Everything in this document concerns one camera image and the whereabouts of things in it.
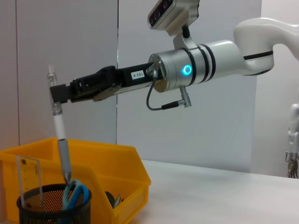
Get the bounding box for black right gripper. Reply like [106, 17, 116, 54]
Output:
[49, 61, 168, 104]

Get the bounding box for white grey pen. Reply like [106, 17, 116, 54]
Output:
[46, 64, 73, 187]

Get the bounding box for transparent plastic ruler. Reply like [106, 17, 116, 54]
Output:
[15, 155, 44, 210]

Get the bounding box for blue scissors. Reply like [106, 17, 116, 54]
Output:
[62, 179, 91, 210]

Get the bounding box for green plastic wrapper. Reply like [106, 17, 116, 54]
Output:
[104, 191, 125, 210]

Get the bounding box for black mesh pen holder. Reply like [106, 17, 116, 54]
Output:
[16, 183, 93, 224]

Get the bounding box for yellow plastic bin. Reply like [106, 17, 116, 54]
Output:
[0, 137, 152, 224]

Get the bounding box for white background robot hand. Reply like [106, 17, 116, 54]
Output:
[284, 100, 299, 180]

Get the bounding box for grey right wrist cable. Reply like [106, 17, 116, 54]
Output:
[145, 61, 192, 111]

